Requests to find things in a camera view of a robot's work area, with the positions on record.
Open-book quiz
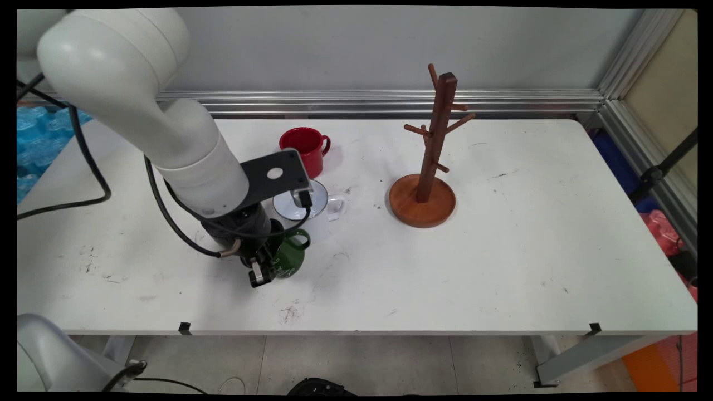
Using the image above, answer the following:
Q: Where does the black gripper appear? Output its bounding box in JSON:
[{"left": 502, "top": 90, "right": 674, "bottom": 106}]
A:
[{"left": 201, "top": 203, "right": 286, "bottom": 288}]

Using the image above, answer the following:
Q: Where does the green enamel mug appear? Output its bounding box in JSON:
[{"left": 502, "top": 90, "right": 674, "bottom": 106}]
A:
[{"left": 267, "top": 228, "right": 311, "bottom": 280}]

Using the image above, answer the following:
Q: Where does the white enamel mug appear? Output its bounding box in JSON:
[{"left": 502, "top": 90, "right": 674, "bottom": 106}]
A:
[{"left": 272, "top": 179, "right": 348, "bottom": 246}]

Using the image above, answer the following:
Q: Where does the red enamel mug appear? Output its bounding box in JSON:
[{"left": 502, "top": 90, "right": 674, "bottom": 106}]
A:
[{"left": 279, "top": 127, "right": 331, "bottom": 179}]

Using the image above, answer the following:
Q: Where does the black round floor object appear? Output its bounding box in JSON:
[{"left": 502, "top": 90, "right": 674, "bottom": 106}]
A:
[{"left": 287, "top": 378, "right": 357, "bottom": 397}]

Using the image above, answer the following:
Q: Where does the brown wooden mug tree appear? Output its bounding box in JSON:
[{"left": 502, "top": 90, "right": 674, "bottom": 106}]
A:
[{"left": 388, "top": 63, "right": 477, "bottom": 229}]

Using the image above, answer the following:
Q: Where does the grey table leg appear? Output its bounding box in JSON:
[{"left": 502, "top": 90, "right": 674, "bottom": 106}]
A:
[
  {"left": 529, "top": 334, "right": 666, "bottom": 388},
  {"left": 100, "top": 335, "right": 137, "bottom": 368}
]

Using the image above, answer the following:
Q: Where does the grey machine base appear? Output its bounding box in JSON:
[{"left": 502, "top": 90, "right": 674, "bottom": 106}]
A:
[{"left": 17, "top": 313, "right": 131, "bottom": 393}]

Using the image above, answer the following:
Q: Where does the blue bubble wrap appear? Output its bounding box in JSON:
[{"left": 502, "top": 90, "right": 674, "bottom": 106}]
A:
[{"left": 17, "top": 106, "right": 92, "bottom": 204}]

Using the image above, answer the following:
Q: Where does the blue object beside table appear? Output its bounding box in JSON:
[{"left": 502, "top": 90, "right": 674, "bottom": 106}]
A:
[{"left": 590, "top": 128, "right": 658, "bottom": 215}]

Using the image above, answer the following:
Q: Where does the black tripod pole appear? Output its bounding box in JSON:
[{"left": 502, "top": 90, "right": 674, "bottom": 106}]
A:
[{"left": 629, "top": 128, "right": 698, "bottom": 204}]

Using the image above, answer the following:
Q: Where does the red plastic bag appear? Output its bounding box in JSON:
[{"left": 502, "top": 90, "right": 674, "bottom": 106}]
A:
[{"left": 639, "top": 209, "right": 698, "bottom": 304}]

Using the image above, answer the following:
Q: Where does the orange box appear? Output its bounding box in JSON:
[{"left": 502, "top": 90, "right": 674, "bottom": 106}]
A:
[{"left": 621, "top": 333, "right": 698, "bottom": 393}]

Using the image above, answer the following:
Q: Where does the black camera usb cable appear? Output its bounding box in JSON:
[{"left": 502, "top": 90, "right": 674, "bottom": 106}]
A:
[{"left": 163, "top": 179, "right": 314, "bottom": 240}]

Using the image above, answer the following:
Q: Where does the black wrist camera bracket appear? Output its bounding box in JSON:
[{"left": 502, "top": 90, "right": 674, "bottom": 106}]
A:
[{"left": 240, "top": 149, "right": 312, "bottom": 211}]

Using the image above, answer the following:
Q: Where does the long aluminium wall rail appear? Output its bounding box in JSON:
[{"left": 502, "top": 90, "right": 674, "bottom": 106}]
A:
[{"left": 156, "top": 89, "right": 605, "bottom": 119}]

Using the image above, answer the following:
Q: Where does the black floor cable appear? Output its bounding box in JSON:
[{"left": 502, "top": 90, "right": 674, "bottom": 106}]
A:
[{"left": 103, "top": 360, "right": 209, "bottom": 395}]

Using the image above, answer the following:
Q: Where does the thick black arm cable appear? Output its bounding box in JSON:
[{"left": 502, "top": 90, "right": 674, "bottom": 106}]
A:
[{"left": 17, "top": 72, "right": 112, "bottom": 221}]

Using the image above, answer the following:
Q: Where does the black cable behind arm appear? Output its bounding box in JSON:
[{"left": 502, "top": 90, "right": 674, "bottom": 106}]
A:
[{"left": 17, "top": 81, "right": 70, "bottom": 107}]

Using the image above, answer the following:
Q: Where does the aluminium side frame rail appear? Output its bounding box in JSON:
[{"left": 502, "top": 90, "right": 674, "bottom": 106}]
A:
[{"left": 579, "top": 97, "right": 698, "bottom": 257}]

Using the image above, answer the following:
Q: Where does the aluminium corner post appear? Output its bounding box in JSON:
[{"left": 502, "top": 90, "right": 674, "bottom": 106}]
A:
[{"left": 598, "top": 8, "right": 686, "bottom": 101}]

